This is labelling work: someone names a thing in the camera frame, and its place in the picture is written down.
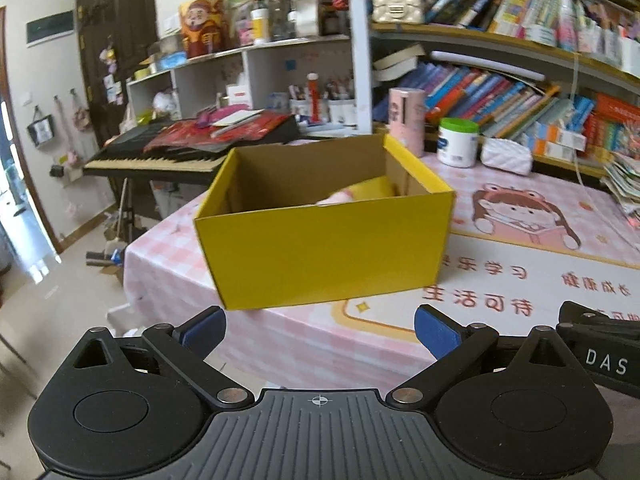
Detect rolled white paper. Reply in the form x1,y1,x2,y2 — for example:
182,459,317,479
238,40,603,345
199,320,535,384
431,50,545,81

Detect red paper sheets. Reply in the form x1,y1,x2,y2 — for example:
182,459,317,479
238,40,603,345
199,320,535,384
144,112,291,153

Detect white plastic bag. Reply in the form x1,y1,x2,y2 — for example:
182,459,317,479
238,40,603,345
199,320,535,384
152,91,179,116

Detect orange white boxes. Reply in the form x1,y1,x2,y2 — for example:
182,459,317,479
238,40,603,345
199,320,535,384
530,122,588,159

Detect large pink plush toy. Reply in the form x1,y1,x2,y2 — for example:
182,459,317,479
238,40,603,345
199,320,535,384
315,187,362,206

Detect pink checked cartoon tablecloth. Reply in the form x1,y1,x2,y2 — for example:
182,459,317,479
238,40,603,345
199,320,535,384
122,152,640,376

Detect white jar green lid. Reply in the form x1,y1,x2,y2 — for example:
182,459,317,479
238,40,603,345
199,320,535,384
436,118,480,168

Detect white shelf unit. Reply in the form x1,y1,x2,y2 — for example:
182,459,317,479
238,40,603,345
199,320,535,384
126,35,357,133

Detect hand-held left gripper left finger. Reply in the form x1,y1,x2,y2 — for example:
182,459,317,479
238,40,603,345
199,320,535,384
65,305,257,408

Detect row of colourful leaning books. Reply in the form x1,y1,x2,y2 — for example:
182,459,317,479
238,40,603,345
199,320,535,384
400,62,596,141

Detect hanging tote bag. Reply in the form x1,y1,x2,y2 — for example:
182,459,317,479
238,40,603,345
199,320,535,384
27,107,55,148

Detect fortune god paper box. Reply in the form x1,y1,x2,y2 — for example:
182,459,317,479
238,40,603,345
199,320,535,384
179,0,233,58

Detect white pen holders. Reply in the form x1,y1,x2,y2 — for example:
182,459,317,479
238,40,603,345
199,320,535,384
289,75,357,126

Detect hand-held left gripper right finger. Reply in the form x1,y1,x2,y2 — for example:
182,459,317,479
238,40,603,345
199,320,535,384
385,304,588,408

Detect stack of papers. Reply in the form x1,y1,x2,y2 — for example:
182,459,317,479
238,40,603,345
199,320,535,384
600,152,640,226

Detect white ribbon roll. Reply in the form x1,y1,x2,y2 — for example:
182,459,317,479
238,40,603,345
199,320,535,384
290,0,321,38

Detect pink cylinder dispenser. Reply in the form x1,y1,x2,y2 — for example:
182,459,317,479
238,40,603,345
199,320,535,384
388,87,427,157

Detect black keyboard piano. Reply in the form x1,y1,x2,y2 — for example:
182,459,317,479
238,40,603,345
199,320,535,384
82,114,301,186

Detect white bottle yellow label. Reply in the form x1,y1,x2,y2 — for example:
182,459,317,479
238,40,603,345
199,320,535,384
251,2,271,45

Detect white envelope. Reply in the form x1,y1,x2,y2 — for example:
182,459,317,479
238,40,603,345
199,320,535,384
212,109,266,129

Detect row of thin upright books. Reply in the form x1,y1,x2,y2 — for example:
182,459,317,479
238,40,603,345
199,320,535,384
420,0,640,46

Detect yellow cardboard box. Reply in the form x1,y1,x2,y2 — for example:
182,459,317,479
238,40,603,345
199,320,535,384
194,133,456,311

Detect red boxed book set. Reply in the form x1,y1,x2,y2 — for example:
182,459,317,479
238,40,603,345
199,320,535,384
582,92,640,154

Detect wooden bookshelf white post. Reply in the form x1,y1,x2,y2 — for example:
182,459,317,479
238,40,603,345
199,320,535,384
345,0,640,181

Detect white quilted pouch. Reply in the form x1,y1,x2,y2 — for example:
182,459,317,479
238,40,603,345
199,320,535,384
480,137,533,176

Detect metal keyboard stand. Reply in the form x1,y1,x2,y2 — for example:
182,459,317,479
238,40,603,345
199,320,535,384
86,180,136,266

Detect dark wooden door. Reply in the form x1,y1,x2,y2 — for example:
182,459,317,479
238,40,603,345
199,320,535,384
75,0,158,146

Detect dark green wall sign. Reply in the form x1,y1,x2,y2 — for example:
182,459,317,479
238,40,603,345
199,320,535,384
26,15,75,47

